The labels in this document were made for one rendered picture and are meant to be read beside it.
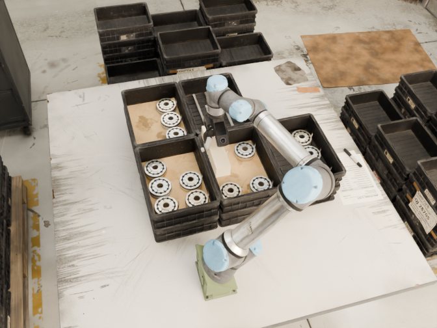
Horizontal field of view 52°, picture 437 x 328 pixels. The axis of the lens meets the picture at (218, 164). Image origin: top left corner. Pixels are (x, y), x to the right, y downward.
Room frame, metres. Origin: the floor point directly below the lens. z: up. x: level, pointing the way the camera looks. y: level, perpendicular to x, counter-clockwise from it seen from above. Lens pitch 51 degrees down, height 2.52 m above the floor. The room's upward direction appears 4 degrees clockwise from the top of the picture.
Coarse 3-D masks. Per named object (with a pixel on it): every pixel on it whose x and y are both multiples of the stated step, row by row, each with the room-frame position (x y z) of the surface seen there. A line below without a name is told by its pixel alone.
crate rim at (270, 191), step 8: (232, 128) 1.51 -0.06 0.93; (240, 128) 1.51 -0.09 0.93; (256, 128) 1.52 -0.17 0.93; (200, 136) 1.45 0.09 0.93; (200, 144) 1.39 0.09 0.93; (264, 144) 1.42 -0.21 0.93; (208, 160) 1.30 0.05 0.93; (272, 160) 1.32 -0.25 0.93; (280, 176) 1.23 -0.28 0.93; (216, 184) 1.17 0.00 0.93; (256, 192) 1.14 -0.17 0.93; (264, 192) 1.14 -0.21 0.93; (272, 192) 1.16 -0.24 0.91; (224, 200) 1.09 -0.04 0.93; (232, 200) 1.09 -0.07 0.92; (240, 200) 1.11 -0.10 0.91
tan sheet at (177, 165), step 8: (192, 152) 1.43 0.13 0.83; (168, 160) 1.37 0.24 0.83; (176, 160) 1.37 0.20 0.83; (184, 160) 1.37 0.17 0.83; (192, 160) 1.38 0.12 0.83; (168, 168) 1.32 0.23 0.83; (176, 168) 1.32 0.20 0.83; (184, 168) 1.33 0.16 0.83; (192, 168) 1.33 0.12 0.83; (168, 176) 1.27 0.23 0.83; (176, 176) 1.27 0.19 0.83; (176, 184) 1.23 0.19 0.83; (176, 192) 1.18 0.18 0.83; (184, 192) 1.19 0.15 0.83; (152, 200) 1.13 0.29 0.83; (176, 200) 1.14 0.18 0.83; (184, 200) 1.14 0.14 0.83
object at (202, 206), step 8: (192, 136) 1.44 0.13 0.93; (152, 144) 1.37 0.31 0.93; (160, 144) 1.38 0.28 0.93; (136, 152) 1.32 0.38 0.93; (200, 152) 1.34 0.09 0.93; (208, 168) 1.26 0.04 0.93; (144, 176) 1.19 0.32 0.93; (208, 176) 1.21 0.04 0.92; (144, 184) 1.14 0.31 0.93; (216, 192) 1.13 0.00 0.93; (216, 200) 1.08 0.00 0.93; (152, 208) 1.02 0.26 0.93; (184, 208) 1.03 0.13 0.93; (192, 208) 1.04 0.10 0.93; (200, 208) 1.05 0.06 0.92; (152, 216) 0.99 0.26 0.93; (160, 216) 0.99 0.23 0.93; (168, 216) 1.00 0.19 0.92
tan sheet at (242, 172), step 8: (232, 144) 1.49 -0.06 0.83; (232, 152) 1.44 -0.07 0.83; (232, 160) 1.39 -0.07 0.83; (256, 160) 1.40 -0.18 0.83; (232, 168) 1.34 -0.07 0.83; (240, 168) 1.35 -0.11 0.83; (248, 168) 1.35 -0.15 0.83; (256, 168) 1.35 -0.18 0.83; (224, 176) 1.29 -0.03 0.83; (232, 176) 1.29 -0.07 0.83; (240, 176) 1.30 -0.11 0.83; (248, 176) 1.30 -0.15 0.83; (240, 184) 1.25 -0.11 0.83; (248, 184) 1.25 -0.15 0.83; (248, 192) 1.21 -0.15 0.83
